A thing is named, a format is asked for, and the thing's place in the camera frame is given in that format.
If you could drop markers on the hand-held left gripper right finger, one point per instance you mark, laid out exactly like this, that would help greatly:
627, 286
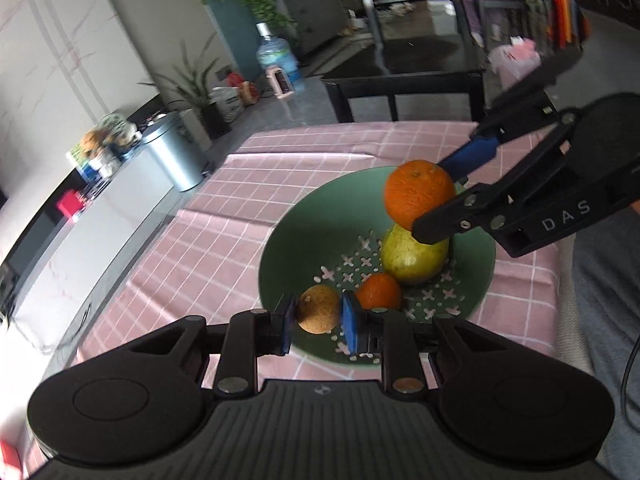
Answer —
350, 327

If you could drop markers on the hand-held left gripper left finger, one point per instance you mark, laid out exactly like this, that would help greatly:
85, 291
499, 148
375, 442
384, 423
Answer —
286, 329

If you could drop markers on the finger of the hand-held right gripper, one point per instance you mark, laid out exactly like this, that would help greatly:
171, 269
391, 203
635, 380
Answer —
445, 220
472, 155

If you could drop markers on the brown round fruit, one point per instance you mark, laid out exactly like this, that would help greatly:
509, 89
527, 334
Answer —
315, 316

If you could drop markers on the orange tangerine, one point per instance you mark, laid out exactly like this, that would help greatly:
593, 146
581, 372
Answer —
417, 192
382, 291

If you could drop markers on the green colander bowl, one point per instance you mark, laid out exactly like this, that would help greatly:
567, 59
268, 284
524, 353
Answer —
300, 230

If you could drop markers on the yellow-green pear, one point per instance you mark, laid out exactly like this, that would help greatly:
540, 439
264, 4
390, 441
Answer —
412, 257

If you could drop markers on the pink plastic bag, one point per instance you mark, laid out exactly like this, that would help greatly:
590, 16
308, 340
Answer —
515, 60

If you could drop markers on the black low table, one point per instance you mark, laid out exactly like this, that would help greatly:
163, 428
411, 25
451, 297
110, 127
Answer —
405, 65

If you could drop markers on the pink checked tablecloth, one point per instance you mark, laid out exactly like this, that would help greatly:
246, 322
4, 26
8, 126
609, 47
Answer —
225, 220

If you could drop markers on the person's grey clothing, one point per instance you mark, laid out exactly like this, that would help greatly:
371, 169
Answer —
607, 300

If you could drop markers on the colourful hanging clothes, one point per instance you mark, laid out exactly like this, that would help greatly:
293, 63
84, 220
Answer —
562, 10

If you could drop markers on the pink small heater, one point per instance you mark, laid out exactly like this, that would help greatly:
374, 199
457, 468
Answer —
280, 82

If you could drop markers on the silver pedal trash can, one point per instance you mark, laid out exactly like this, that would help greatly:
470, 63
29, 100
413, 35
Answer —
172, 155

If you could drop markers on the white marble tv cabinet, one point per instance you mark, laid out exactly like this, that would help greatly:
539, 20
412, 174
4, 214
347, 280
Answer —
85, 260

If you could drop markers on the grey drawer cabinet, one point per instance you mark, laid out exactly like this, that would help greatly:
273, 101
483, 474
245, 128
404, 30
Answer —
312, 5

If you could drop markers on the blue water jug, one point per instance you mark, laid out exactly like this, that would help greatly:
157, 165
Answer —
274, 55

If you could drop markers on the white plastic bag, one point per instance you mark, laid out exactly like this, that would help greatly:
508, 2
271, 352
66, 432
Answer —
227, 102

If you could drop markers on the red bag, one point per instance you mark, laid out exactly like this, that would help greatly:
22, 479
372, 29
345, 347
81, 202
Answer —
242, 87

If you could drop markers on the red box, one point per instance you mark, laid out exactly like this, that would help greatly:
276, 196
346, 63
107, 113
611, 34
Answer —
67, 206

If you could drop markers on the potted long-leaf plant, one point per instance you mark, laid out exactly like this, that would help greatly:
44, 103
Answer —
200, 90

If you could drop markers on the brown teddy bear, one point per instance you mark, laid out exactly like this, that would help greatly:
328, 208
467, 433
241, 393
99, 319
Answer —
91, 141

